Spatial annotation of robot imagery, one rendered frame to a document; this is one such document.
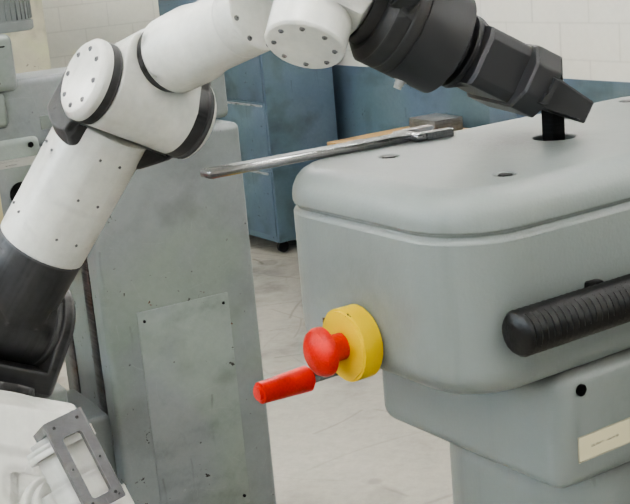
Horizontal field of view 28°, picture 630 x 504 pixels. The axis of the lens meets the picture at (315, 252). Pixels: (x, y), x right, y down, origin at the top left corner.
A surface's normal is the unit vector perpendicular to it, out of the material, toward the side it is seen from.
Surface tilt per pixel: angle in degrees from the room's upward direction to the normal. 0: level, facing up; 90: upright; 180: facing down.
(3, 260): 78
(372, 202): 63
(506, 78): 90
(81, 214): 111
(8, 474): 58
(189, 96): 73
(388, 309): 90
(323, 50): 139
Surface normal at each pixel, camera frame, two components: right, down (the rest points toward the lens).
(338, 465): -0.09, -0.97
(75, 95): -0.75, -0.26
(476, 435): -0.83, 0.21
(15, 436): 0.62, -0.44
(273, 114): 0.56, 0.15
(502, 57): 0.29, 0.21
